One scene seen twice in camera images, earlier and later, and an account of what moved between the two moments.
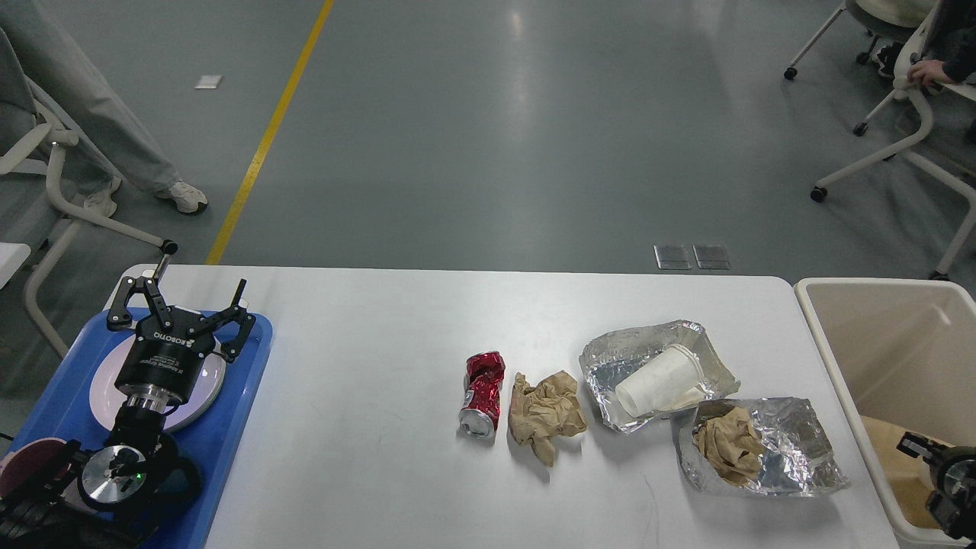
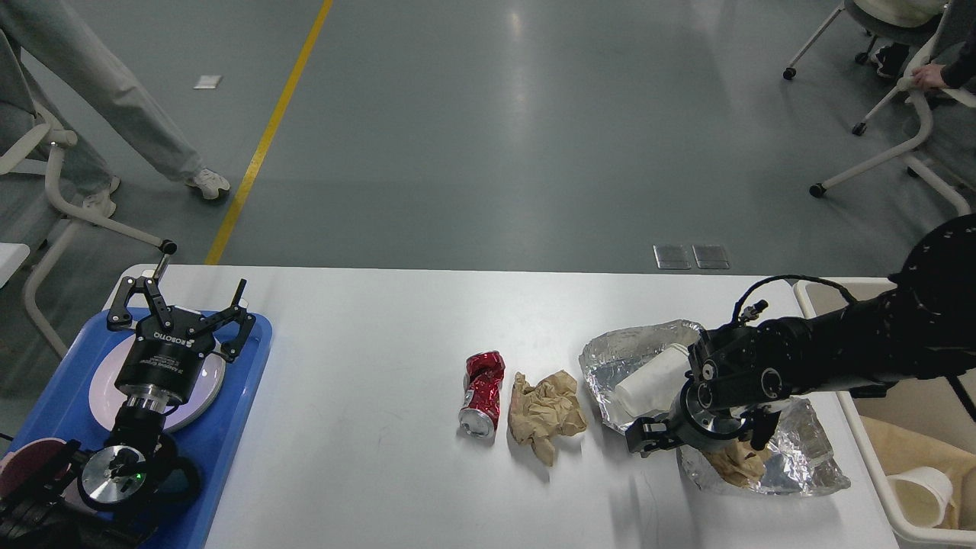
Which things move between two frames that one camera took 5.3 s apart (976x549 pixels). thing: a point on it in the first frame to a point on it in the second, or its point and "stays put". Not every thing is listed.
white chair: [905, 87] to [897, 20]
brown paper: [727, 441] stays put
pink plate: [107, 402] stays put
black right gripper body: [953, 506] to [736, 369]
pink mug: [33, 466] stays put
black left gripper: [165, 354] stays put
